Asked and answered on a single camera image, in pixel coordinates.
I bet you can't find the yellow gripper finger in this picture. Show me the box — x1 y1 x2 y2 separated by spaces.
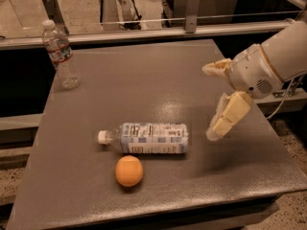
206 91 253 141
201 58 232 81

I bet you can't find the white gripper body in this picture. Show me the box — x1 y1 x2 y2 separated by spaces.
227 44 283 99

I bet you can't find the blue label plastic bottle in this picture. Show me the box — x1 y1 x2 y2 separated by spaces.
97 123 189 154

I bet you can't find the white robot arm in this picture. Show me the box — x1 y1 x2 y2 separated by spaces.
202 14 307 141

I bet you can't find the clear water bottle red label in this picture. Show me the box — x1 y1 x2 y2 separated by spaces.
42 19 81 89

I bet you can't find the metal railing bar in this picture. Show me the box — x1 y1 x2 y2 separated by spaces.
0 19 294 52

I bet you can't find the orange fruit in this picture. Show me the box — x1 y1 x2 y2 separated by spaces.
115 155 143 187

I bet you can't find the white cable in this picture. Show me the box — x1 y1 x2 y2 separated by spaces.
266 77 296 121

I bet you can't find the right metal bracket post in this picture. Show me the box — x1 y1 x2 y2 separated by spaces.
185 0 200 34

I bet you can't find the metal bracket post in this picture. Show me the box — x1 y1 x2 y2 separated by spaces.
185 0 200 34
42 0 69 34

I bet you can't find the left metal bracket post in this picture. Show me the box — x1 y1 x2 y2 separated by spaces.
42 0 69 34

